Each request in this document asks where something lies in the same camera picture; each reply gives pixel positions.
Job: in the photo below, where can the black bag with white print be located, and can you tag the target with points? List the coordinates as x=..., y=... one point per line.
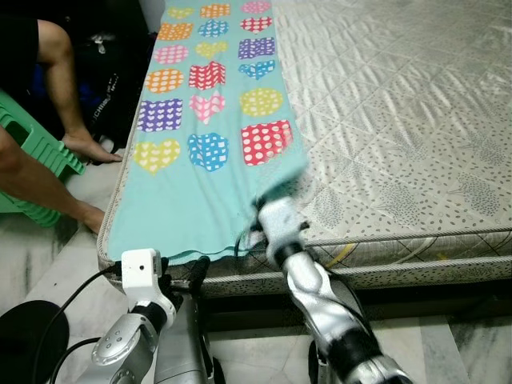
x=112, y=80

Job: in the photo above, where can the grey patterned quilted mattress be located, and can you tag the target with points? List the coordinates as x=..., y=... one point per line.
x=400, y=120

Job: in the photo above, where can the grey right robot leg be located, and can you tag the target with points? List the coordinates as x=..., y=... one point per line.
x=320, y=364

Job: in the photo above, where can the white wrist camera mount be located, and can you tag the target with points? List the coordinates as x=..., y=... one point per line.
x=140, y=272
x=280, y=224

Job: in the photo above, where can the teal blanket with colourful hearts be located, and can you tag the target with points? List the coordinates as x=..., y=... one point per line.
x=208, y=208

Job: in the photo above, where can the grey left robot leg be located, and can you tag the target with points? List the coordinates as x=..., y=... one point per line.
x=184, y=344

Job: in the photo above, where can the grey robot leg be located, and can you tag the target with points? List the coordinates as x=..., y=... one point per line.
x=184, y=344
x=320, y=364

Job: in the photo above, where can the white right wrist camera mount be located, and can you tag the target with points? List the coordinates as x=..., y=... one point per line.
x=280, y=224

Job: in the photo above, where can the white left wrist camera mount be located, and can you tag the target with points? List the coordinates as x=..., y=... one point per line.
x=140, y=272

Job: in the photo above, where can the green plastic stool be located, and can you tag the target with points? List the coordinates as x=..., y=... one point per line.
x=40, y=148

